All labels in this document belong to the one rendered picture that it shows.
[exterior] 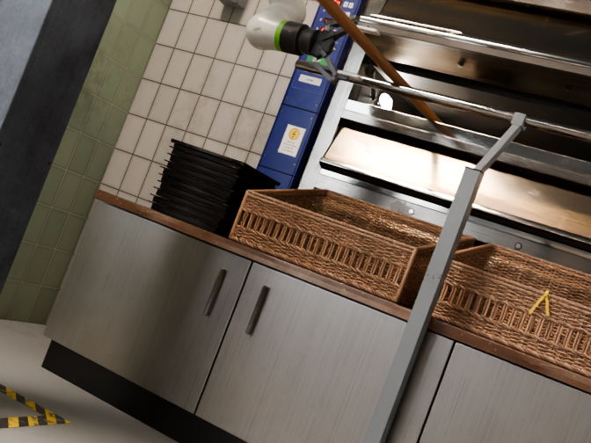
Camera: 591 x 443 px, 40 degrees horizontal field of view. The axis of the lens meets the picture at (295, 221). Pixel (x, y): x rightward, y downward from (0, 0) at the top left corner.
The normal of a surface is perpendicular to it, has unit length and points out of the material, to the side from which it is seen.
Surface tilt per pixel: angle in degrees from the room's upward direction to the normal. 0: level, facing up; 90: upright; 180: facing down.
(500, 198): 70
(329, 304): 90
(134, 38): 90
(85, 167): 90
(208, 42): 90
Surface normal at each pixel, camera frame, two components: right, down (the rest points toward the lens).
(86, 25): 0.86, 0.31
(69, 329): -0.43, -0.20
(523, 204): -0.28, -0.51
